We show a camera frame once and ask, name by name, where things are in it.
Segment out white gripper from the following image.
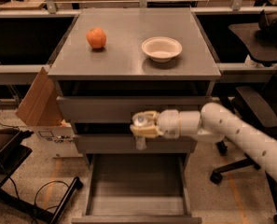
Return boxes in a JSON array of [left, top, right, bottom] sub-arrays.
[[130, 110, 179, 139]]

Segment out silver redbull can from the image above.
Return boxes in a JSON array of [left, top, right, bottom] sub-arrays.
[[132, 120, 152, 150]]

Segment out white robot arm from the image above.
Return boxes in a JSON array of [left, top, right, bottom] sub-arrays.
[[130, 103, 277, 181]]

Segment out grey middle drawer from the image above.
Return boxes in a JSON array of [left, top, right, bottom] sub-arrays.
[[73, 122, 197, 154]]

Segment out grey drawer cabinet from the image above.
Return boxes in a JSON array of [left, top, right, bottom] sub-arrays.
[[47, 7, 222, 170]]

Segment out grey open bottom drawer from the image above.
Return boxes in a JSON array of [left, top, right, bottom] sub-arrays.
[[72, 154, 201, 224]]

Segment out grey top drawer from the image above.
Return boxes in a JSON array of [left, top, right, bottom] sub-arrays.
[[58, 80, 210, 123]]

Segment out white paper bowl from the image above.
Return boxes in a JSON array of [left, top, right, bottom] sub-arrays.
[[141, 36, 182, 63]]

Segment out orange round fruit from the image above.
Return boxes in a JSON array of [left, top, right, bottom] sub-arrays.
[[86, 27, 106, 49]]

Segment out brown cardboard box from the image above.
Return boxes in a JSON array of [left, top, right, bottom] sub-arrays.
[[16, 68, 81, 158]]

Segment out black side table right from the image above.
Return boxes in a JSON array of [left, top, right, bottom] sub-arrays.
[[229, 23, 277, 66]]

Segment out black office chair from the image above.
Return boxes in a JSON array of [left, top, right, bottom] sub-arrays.
[[209, 68, 277, 224]]

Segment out black stand left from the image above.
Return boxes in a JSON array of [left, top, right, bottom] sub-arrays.
[[0, 126, 83, 224]]

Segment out black cable on floor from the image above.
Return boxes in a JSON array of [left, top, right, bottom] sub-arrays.
[[30, 180, 71, 224]]

